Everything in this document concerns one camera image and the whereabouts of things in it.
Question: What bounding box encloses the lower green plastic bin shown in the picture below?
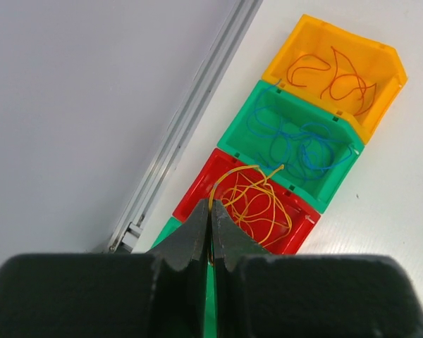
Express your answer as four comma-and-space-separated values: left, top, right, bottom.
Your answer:
152, 217, 217, 338

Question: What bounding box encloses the orange plastic bin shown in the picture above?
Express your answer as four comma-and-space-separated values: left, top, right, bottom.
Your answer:
262, 15, 407, 144

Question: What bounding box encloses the upper green plastic bin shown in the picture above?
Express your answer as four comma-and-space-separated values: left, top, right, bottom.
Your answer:
218, 80, 364, 213

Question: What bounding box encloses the red plastic bin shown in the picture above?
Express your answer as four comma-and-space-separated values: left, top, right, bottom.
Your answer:
173, 149, 321, 254

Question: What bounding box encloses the green plastic bin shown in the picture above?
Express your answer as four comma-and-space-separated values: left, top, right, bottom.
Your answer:
152, 217, 217, 338
218, 80, 364, 213

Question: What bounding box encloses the blue thin cable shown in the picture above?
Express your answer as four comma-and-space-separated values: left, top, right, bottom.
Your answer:
245, 77, 354, 182

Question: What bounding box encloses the left aluminium frame post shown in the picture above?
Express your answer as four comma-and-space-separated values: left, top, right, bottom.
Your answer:
94, 1, 262, 253

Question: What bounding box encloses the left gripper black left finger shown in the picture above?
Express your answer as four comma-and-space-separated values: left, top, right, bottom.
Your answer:
0, 200, 209, 337

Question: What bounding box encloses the orange thin cable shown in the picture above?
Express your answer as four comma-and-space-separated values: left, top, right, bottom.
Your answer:
286, 46, 378, 117

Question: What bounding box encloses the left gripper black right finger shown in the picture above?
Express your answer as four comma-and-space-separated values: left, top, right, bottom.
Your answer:
210, 201, 423, 337

